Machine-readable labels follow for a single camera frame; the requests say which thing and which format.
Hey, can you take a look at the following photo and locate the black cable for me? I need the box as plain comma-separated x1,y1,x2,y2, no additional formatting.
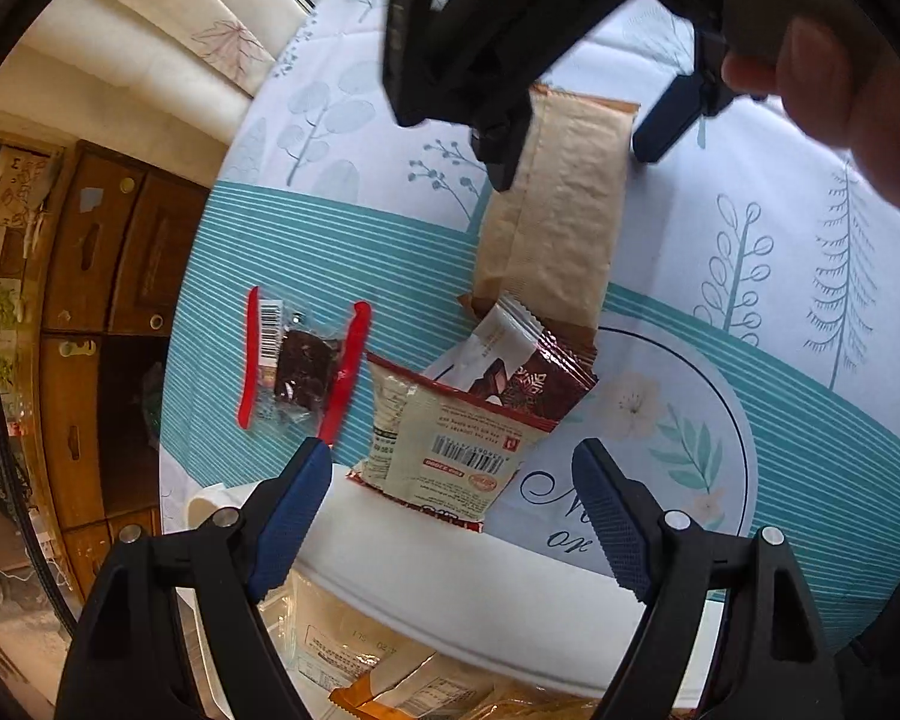
0,320,81,639

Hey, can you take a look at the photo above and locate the brown cracker packet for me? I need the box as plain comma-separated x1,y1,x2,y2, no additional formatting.
463,85,639,353

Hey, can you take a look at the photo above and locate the dark red chocolate packet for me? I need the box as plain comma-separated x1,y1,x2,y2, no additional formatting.
424,294,598,422

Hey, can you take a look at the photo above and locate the orange and white snack packet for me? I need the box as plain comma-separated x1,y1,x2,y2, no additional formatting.
329,668,494,718

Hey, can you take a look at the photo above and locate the clear packaged bread cake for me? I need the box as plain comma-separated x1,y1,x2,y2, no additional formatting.
258,571,434,718

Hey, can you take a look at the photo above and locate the person's right hand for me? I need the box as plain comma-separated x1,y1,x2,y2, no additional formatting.
722,18,900,210

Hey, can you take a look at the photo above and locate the cream curtain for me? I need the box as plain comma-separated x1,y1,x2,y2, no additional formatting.
22,0,305,143

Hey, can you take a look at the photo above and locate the leaf print tablecloth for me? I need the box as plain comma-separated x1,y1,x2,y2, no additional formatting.
159,0,900,647

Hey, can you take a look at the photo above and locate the white plastic storage basket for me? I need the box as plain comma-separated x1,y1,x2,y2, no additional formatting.
183,460,725,720

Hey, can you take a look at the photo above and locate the wooden desk with drawers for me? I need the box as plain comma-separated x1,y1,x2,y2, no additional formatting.
17,142,209,598

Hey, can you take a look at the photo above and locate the red edged dark candy packet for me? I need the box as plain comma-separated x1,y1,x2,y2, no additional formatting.
235,286,372,447

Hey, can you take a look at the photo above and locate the red and white barcode packet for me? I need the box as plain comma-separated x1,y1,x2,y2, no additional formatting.
349,353,556,532

